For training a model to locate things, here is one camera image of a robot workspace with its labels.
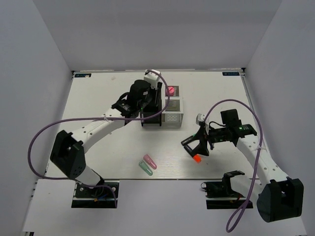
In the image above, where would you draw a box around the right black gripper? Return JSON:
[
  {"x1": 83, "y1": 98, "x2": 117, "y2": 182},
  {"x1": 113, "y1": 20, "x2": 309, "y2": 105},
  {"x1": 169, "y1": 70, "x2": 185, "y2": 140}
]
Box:
[{"x1": 191, "y1": 124, "x2": 229, "y2": 156}]

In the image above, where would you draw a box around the green cap black highlighter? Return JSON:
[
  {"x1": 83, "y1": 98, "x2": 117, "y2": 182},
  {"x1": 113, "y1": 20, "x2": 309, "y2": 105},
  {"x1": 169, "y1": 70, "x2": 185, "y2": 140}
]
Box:
[{"x1": 181, "y1": 134, "x2": 196, "y2": 146}]

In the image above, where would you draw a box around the orange cap black highlighter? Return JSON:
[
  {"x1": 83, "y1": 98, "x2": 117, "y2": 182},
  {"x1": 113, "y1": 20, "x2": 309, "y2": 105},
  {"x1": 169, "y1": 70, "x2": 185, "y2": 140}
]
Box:
[{"x1": 184, "y1": 145, "x2": 201, "y2": 163}]

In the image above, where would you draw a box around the pink patterned glue stick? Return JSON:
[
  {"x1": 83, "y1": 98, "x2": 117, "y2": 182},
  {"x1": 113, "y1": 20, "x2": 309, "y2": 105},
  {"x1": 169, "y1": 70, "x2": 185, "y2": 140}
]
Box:
[{"x1": 165, "y1": 86, "x2": 175, "y2": 96}]

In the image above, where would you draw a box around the pink eraser capsule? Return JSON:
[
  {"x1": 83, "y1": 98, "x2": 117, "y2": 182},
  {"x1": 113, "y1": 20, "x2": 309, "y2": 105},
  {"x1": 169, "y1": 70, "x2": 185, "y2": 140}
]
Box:
[{"x1": 143, "y1": 154, "x2": 157, "y2": 170}]

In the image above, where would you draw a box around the green eraser capsule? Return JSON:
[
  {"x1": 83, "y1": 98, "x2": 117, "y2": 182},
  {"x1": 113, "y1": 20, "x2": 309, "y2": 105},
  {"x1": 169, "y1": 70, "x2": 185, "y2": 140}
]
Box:
[{"x1": 138, "y1": 160, "x2": 153, "y2": 176}]

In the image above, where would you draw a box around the pink cap black highlighter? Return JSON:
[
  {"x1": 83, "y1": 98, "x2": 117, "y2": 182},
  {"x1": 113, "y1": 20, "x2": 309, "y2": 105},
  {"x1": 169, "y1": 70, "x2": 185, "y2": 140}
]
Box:
[{"x1": 155, "y1": 82, "x2": 162, "y2": 112}]

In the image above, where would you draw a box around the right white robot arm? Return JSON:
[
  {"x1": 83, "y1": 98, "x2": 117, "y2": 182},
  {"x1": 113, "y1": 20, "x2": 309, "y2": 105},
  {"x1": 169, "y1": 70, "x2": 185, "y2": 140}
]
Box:
[{"x1": 181, "y1": 109, "x2": 304, "y2": 222}]

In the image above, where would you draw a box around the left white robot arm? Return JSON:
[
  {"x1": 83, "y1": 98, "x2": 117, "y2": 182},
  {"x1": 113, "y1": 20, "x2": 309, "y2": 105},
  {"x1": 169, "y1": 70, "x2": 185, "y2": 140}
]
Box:
[{"x1": 50, "y1": 80, "x2": 162, "y2": 196}]

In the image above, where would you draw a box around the black two-slot container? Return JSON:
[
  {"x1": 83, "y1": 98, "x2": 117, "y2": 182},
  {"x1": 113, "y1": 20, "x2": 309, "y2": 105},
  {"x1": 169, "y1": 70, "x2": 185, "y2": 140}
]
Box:
[{"x1": 140, "y1": 88, "x2": 162, "y2": 126}]

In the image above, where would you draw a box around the white two-slot container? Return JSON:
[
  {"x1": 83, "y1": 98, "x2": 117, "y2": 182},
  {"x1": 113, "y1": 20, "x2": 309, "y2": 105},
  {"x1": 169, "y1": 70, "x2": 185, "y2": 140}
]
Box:
[{"x1": 162, "y1": 85, "x2": 184, "y2": 128}]

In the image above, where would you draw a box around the left blue table label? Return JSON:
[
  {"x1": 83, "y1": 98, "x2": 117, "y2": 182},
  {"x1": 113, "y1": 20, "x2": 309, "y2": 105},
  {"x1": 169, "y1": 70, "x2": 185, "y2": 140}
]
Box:
[{"x1": 74, "y1": 73, "x2": 92, "y2": 78}]

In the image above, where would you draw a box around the blue table label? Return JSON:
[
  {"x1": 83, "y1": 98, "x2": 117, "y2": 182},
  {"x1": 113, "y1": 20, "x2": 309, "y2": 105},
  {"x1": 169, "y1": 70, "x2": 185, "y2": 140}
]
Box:
[
  {"x1": 222, "y1": 71, "x2": 240, "y2": 76},
  {"x1": 74, "y1": 73, "x2": 92, "y2": 78}
]

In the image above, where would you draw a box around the right blue table label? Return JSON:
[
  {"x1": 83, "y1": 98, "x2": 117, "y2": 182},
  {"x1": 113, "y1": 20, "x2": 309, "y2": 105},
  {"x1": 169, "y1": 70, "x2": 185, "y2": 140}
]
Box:
[{"x1": 222, "y1": 71, "x2": 240, "y2": 76}]

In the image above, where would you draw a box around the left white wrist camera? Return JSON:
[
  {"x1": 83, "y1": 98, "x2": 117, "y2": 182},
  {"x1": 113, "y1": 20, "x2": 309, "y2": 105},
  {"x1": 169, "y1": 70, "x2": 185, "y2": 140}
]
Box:
[{"x1": 144, "y1": 69, "x2": 161, "y2": 90}]

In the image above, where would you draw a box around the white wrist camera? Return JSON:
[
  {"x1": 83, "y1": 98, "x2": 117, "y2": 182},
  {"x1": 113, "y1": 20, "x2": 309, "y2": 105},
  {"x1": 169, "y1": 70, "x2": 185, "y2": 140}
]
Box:
[
  {"x1": 195, "y1": 113, "x2": 209, "y2": 132},
  {"x1": 144, "y1": 69, "x2": 161, "y2": 90}
]

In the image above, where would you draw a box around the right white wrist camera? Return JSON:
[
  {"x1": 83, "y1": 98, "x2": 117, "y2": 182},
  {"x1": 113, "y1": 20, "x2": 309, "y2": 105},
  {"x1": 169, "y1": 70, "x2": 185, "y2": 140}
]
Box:
[{"x1": 195, "y1": 113, "x2": 209, "y2": 132}]

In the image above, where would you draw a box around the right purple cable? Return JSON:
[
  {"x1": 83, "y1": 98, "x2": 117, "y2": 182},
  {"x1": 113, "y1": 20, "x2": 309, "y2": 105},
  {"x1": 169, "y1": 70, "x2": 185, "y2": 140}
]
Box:
[{"x1": 203, "y1": 99, "x2": 263, "y2": 233}]

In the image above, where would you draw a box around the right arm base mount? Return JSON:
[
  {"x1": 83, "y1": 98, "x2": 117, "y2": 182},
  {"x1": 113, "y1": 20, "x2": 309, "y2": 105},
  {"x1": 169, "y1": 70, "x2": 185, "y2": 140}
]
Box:
[{"x1": 200, "y1": 171, "x2": 252, "y2": 209}]

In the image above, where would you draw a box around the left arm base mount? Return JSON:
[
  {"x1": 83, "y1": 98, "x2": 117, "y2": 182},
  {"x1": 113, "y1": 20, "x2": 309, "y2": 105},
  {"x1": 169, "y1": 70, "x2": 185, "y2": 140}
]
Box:
[{"x1": 71, "y1": 181, "x2": 120, "y2": 209}]

